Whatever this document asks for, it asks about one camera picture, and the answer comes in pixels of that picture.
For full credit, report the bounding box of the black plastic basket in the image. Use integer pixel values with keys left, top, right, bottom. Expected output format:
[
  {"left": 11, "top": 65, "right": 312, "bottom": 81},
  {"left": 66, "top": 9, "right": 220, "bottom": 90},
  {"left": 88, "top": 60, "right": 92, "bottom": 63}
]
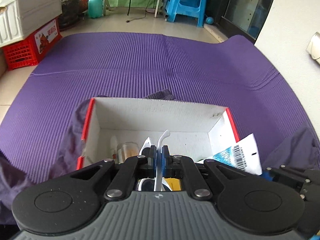
[{"left": 58, "top": 0, "right": 81, "bottom": 31}]

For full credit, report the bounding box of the white plastic crate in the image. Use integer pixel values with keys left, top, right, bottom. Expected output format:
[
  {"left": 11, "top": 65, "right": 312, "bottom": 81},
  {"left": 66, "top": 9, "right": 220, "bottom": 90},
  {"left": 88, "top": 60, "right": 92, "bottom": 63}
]
[{"left": 1, "top": 0, "right": 62, "bottom": 47}]

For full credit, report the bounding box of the purple grey cloth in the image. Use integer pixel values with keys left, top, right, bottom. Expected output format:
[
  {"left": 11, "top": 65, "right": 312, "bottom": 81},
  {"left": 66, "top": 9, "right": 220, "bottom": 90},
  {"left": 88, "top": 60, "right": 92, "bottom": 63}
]
[{"left": 0, "top": 88, "right": 176, "bottom": 225}]

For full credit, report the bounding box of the purple foam mat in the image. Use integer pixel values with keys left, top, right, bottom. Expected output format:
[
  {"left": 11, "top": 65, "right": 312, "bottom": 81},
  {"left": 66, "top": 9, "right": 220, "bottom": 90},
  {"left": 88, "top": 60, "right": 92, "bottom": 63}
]
[{"left": 1, "top": 32, "right": 312, "bottom": 183}]

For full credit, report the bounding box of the yellow small carton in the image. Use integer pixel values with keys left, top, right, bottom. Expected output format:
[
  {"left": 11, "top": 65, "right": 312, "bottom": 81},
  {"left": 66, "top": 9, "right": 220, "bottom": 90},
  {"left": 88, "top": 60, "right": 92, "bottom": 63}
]
[{"left": 165, "top": 178, "right": 181, "bottom": 191}]

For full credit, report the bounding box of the red plastic crate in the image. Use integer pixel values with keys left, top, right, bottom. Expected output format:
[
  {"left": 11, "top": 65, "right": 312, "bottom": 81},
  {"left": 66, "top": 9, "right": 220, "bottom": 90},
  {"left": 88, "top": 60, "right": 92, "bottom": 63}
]
[{"left": 3, "top": 17, "right": 62, "bottom": 70}]

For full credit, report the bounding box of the white blue toothpaste tube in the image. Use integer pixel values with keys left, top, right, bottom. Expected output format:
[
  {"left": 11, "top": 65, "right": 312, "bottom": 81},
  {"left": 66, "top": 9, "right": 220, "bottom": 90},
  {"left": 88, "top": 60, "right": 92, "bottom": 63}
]
[{"left": 195, "top": 133, "right": 263, "bottom": 176}]

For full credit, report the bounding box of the blue small ball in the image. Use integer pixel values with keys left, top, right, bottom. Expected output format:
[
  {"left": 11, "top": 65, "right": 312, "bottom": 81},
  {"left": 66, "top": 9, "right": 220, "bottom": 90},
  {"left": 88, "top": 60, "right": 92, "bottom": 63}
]
[{"left": 205, "top": 17, "right": 214, "bottom": 25}]

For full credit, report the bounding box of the blue plastic stool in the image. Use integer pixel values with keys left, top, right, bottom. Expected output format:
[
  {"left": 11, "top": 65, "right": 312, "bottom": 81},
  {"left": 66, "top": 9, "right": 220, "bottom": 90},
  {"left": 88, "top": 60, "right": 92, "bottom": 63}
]
[{"left": 165, "top": 0, "right": 207, "bottom": 28}]

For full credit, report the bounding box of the clear toothpick jar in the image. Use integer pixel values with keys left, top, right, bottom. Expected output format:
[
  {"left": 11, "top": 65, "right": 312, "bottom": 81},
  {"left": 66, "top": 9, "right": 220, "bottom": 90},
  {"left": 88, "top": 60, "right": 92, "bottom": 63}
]
[{"left": 117, "top": 142, "right": 139, "bottom": 164}]

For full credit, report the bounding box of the teal spray bottle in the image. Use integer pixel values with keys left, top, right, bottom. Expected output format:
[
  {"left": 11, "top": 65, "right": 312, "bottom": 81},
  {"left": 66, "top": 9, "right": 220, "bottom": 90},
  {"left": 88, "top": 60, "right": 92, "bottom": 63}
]
[{"left": 88, "top": 0, "right": 103, "bottom": 18}]

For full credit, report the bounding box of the red cardboard box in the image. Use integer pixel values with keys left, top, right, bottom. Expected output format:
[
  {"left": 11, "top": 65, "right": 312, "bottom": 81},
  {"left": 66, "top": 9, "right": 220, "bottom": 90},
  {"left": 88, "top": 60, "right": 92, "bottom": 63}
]
[{"left": 75, "top": 96, "right": 241, "bottom": 193}]

